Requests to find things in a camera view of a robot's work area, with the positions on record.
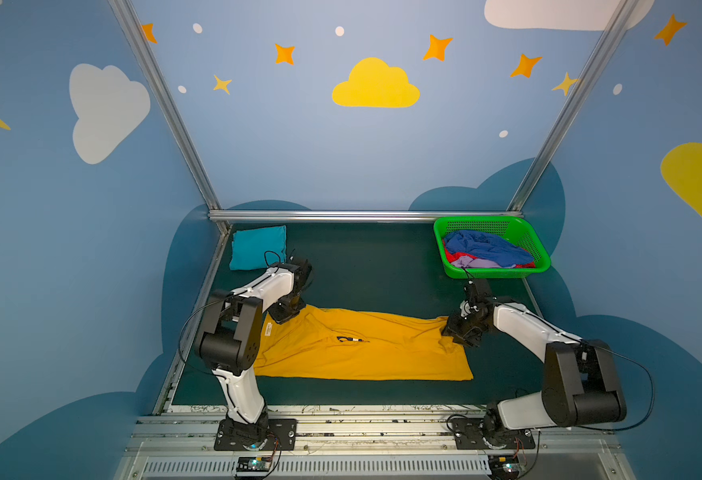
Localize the yellow printed t-shirt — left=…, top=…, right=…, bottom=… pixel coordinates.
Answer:
left=254, top=306, right=473, bottom=381

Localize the green plastic laundry basket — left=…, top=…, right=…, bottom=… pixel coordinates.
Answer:
left=433, top=216, right=550, bottom=279

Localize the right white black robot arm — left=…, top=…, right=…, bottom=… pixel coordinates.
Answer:
left=442, top=279, right=657, bottom=443

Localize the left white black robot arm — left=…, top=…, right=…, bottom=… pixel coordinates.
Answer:
left=191, top=255, right=313, bottom=451

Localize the folded teal t-shirt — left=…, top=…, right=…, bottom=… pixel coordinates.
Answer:
left=229, top=226, right=287, bottom=271

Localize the lavender t-shirt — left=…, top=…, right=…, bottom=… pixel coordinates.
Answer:
left=450, top=256, right=501, bottom=270

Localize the red t-shirt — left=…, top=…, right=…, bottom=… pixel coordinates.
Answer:
left=445, top=247, right=535, bottom=269

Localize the blue t-shirt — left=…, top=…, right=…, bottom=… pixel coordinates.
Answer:
left=442, top=230, right=534, bottom=259

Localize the right green circuit board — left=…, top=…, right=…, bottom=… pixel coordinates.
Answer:
left=487, top=455, right=522, bottom=480

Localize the green circuit board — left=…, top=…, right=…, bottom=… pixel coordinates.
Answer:
left=234, top=456, right=273, bottom=479
left=487, top=455, right=522, bottom=480

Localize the left green circuit board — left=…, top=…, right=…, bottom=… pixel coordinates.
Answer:
left=234, top=456, right=273, bottom=479

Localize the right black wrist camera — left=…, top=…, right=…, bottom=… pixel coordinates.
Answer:
left=464, top=279, right=494, bottom=311

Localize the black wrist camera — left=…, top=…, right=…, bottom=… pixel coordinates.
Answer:
left=464, top=279, right=494, bottom=311
left=288, top=255, right=313, bottom=291

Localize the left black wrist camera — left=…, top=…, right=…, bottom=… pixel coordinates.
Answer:
left=288, top=255, right=313, bottom=291

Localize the right side table rail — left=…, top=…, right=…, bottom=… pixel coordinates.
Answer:
left=522, top=278, right=543, bottom=317

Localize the table rail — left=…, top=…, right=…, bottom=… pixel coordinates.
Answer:
left=150, top=231, right=229, bottom=416
left=522, top=278, right=543, bottom=317

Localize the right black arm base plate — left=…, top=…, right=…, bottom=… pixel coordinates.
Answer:
left=446, top=416, right=536, bottom=450

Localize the horizontal aluminium frame bar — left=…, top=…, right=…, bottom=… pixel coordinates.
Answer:
left=207, top=209, right=523, bottom=224

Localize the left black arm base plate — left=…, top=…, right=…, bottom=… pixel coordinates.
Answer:
left=213, top=418, right=297, bottom=451

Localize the left side table rail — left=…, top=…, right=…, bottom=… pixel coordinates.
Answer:
left=150, top=231, right=229, bottom=416

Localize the aluminium mounting rail base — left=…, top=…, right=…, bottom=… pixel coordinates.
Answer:
left=115, top=405, right=635, bottom=479

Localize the right aluminium frame post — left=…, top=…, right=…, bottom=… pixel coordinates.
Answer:
left=506, top=0, right=639, bottom=215

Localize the aluminium frame post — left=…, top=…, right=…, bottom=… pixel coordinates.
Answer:
left=108, top=0, right=221, bottom=214
left=506, top=0, right=639, bottom=215

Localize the left aluminium frame post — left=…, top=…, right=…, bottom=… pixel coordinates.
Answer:
left=108, top=0, right=221, bottom=214

